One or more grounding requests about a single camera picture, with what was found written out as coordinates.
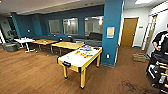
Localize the brown wooden door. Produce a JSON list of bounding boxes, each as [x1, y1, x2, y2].
[[120, 17, 139, 48]]

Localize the colourful game board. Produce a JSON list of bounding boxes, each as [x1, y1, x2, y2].
[[79, 46, 94, 52]]

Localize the grey ottoman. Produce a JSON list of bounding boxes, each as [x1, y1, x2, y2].
[[2, 41, 20, 53]]

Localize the long wooden table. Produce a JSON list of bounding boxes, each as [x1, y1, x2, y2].
[[31, 38, 59, 53], [51, 41, 86, 56]]

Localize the interior glass window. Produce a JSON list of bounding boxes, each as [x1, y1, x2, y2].
[[48, 19, 63, 35], [62, 17, 80, 36], [84, 15, 105, 37]]

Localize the wood framed glass door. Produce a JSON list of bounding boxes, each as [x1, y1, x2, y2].
[[143, 14, 158, 55]]

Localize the dark grey bench sofa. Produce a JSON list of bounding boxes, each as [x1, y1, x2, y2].
[[31, 34, 73, 43]]

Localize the red black game box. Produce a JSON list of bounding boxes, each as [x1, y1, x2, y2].
[[93, 46, 102, 52]]

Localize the small white table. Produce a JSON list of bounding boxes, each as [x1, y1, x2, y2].
[[13, 37, 36, 54]]

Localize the white-top wooden table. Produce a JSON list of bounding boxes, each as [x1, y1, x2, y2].
[[57, 45, 103, 90]]

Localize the yellow wall sign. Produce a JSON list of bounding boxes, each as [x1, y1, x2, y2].
[[106, 26, 116, 39]]

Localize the ceiling light panel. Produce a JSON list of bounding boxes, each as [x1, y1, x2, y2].
[[134, 0, 155, 5]]

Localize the light grey cushion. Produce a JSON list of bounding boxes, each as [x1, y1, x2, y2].
[[74, 39, 85, 45]]

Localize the orange red game pieces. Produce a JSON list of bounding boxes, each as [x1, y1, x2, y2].
[[81, 51, 95, 60]]

